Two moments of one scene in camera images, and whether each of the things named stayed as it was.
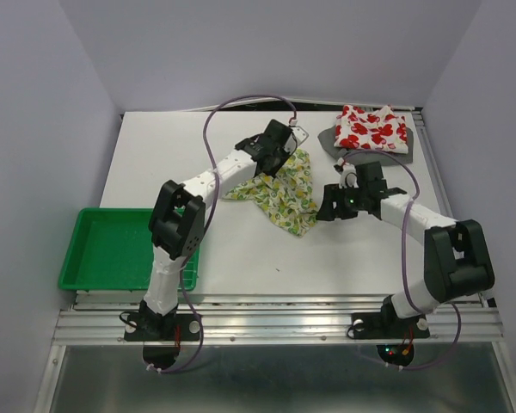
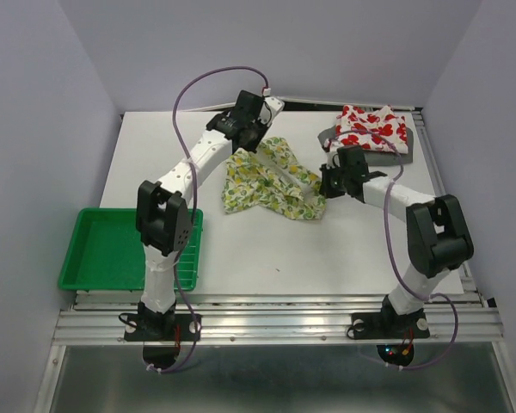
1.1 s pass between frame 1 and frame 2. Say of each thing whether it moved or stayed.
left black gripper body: moved
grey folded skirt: stayed
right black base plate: stayed
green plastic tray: stayed
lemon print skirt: moved
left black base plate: stayed
